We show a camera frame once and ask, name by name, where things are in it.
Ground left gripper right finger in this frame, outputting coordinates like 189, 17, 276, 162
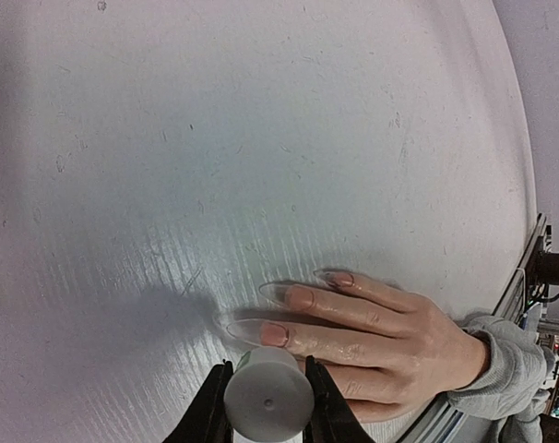
303, 355, 370, 443

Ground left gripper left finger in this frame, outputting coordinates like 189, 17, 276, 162
163, 361, 233, 443

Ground grey sleeved forearm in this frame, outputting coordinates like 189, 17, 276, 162
357, 313, 557, 443

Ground person's hand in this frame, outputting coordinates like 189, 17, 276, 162
226, 270, 490, 423

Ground aluminium front rail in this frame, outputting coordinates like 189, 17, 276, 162
397, 214, 553, 442

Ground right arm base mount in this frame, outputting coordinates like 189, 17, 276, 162
526, 251, 559, 305

